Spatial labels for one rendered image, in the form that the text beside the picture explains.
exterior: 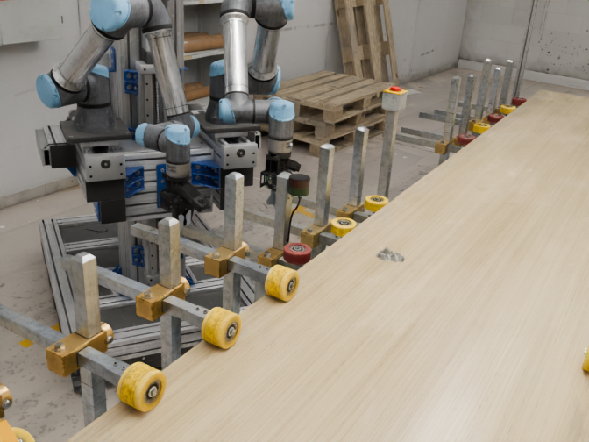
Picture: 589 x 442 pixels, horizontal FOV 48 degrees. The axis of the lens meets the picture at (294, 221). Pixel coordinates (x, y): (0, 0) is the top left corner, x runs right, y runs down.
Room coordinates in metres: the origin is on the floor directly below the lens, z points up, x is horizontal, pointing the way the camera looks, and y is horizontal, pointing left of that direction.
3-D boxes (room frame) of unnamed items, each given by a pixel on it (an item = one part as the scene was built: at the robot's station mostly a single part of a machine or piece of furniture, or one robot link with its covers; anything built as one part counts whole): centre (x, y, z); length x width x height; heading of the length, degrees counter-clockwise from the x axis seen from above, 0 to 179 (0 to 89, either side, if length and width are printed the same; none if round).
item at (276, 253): (1.77, 0.04, 0.85); 0.13 x 0.06 x 0.05; 150
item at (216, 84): (2.55, 0.30, 1.21); 0.13 x 0.12 x 0.14; 100
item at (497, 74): (3.75, -1.08, 0.86); 0.03 x 0.03 x 0.48; 60
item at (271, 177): (1.96, 0.06, 1.06); 0.09 x 0.08 x 0.12; 150
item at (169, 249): (1.36, 0.28, 0.90); 0.03 x 0.03 x 0.48; 60
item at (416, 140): (3.11, -0.60, 0.83); 0.43 x 0.03 x 0.04; 60
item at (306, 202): (2.24, -0.11, 0.82); 0.43 x 0.03 x 0.04; 60
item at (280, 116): (1.97, 0.06, 1.21); 0.09 x 0.08 x 0.11; 10
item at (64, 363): (1.12, 0.42, 0.95); 0.13 x 0.06 x 0.05; 150
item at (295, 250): (1.72, -0.01, 0.85); 0.08 x 0.08 x 0.11
